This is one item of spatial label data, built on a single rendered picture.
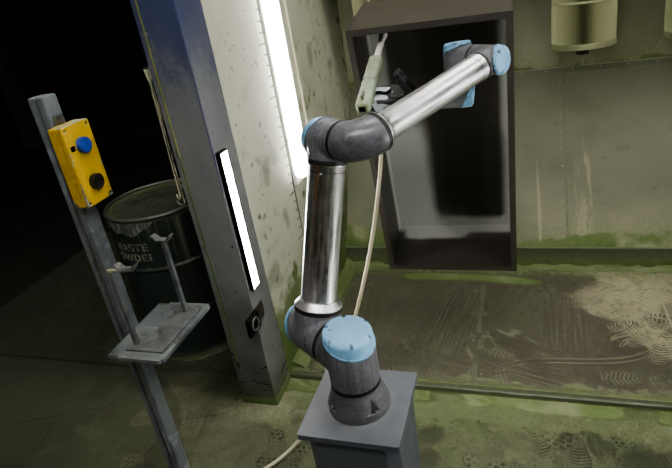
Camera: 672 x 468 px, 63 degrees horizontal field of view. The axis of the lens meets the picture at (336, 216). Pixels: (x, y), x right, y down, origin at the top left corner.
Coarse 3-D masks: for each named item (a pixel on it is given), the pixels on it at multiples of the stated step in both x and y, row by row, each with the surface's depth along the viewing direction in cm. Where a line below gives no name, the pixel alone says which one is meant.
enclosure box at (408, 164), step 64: (384, 0) 228; (448, 0) 210; (512, 0) 195; (384, 64) 247; (512, 64) 198; (448, 128) 258; (512, 128) 213; (384, 192) 264; (448, 192) 280; (512, 192) 230; (448, 256) 273; (512, 256) 251
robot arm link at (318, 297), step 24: (312, 120) 159; (336, 120) 153; (312, 144) 156; (312, 168) 158; (336, 168) 156; (312, 192) 159; (336, 192) 159; (312, 216) 160; (336, 216) 161; (312, 240) 162; (336, 240) 163; (312, 264) 164; (336, 264) 166; (312, 288) 165; (336, 288) 169; (288, 312) 176; (312, 312) 165; (336, 312) 168; (288, 336) 176; (312, 336) 164
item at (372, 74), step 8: (384, 40) 212; (376, 48) 208; (376, 56) 202; (368, 64) 199; (376, 64) 198; (368, 72) 195; (376, 72) 195; (368, 80) 192; (376, 80) 194; (360, 88) 190; (368, 88) 188; (360, 96) 184; (368, 96) 185; (360, 104) 183; (368, 104) 183; (360, 112) 186; (368, 112) 186; (376, 112) 197
